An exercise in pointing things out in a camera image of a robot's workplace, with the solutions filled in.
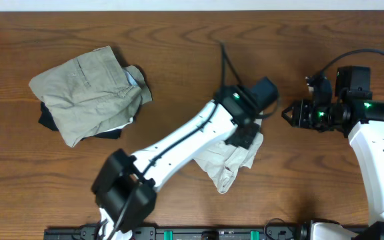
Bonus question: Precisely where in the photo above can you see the light grey t-shirt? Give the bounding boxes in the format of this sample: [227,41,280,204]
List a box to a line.
[194,119,263,194]

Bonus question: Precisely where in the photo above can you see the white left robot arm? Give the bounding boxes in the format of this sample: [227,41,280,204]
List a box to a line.
[91,85,277,239]

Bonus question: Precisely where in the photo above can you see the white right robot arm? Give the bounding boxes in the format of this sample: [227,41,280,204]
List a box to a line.
[282,75,384,239]

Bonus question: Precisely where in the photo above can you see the folded khaki shorts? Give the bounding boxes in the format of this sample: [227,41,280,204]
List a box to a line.
[29,46,153,147]

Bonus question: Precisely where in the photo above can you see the black garment under shorts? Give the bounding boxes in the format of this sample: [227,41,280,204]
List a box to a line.
[38,102,58,131]

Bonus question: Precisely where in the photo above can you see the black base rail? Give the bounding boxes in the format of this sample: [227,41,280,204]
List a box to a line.
[43,218,369,240]

